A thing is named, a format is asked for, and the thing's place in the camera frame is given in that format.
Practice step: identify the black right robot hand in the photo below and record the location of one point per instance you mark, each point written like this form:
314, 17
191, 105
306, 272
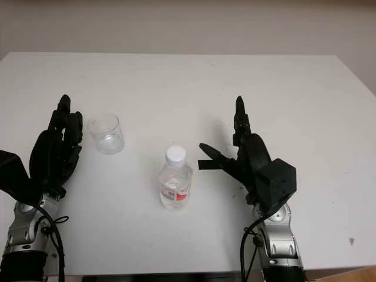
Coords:
252, 152

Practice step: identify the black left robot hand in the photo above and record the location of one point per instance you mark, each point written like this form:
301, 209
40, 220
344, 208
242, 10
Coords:
54, 152

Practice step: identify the clear water bottle white cap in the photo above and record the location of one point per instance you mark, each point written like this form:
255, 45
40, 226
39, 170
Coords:
175, 179

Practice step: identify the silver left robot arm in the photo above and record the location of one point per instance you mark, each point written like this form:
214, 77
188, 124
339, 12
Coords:
28, 232

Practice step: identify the clear plastic cup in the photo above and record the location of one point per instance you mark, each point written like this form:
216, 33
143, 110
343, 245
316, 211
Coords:
107, 133

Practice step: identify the black tape strip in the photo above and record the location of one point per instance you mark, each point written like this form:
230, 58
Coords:
207, 165

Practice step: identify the dark robot torso edge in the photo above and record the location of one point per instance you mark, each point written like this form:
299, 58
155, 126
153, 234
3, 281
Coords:
161, 278

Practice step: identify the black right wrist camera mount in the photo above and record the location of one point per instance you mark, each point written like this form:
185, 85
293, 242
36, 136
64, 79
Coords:
279, 182

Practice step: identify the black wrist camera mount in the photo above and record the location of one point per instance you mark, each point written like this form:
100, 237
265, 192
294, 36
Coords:
16, 173
279, 182

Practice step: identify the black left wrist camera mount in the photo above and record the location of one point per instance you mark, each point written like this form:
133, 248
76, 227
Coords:
16, 173

